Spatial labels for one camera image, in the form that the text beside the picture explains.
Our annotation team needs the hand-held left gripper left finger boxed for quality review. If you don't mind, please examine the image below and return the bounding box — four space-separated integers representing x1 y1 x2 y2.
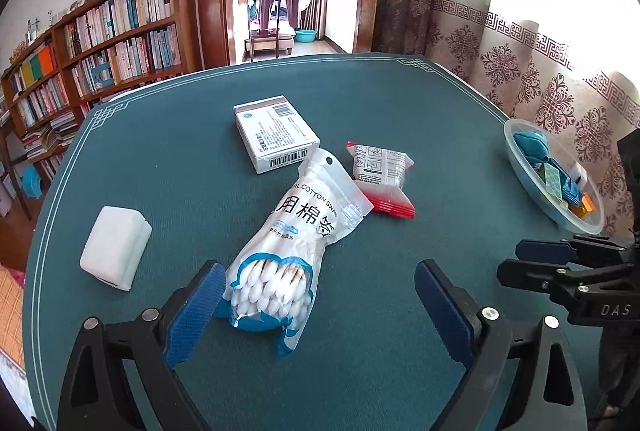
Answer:
57 260 228 431

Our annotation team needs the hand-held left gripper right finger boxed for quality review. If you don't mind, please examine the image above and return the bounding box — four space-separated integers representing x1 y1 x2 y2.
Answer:
414 259 588 431

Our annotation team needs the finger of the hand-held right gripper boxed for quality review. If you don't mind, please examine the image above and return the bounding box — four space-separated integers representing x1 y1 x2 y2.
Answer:
515 236 638 264
497 260 640 294

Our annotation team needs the orange toy brick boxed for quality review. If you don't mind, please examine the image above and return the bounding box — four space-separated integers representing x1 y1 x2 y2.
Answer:
569 193 598 219

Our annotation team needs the long blue snack packet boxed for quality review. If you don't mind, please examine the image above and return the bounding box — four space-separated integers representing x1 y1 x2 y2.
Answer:
559 163 586 206

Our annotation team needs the green patterned small box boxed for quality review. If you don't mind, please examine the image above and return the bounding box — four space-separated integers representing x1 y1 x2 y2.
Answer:
542 162 565 204

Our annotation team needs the clear plastic bowl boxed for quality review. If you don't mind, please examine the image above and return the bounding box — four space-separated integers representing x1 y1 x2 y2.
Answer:
502 118 606 235

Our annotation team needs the teal textured pouch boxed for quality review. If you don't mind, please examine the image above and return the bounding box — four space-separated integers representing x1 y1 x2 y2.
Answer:
513 131 552 164

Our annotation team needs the cotton swab bag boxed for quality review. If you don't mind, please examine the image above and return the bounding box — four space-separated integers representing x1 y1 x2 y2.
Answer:
225 147 375 358

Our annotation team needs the red and white packet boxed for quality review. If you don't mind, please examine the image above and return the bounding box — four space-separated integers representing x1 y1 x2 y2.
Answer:
346 141 417 218

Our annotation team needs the white medicine box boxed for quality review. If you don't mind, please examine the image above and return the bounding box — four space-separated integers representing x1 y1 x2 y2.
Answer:
233 95 321 174

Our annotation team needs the person's right hand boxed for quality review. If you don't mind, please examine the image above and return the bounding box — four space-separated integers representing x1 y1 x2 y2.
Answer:
597 326 640 418

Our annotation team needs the patterned curtain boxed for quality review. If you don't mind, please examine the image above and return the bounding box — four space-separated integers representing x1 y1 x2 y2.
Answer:
372 0 640 242

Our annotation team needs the pink patterned bedding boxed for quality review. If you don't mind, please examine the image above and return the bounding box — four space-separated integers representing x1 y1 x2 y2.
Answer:
0 265 27 412

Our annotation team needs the low wooden bookshelf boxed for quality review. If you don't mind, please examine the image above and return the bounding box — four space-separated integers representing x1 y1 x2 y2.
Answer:
0 28 86 162

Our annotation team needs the wooden chair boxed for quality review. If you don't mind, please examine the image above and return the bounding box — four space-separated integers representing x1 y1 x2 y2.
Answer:
244 0 296 62

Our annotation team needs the tall wooden bookshelf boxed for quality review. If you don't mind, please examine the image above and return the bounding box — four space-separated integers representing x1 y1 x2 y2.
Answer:
50 0 203 112

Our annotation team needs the wooden bookshelf with books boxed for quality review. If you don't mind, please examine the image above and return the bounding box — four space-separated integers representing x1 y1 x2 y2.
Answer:
7 0 183 162

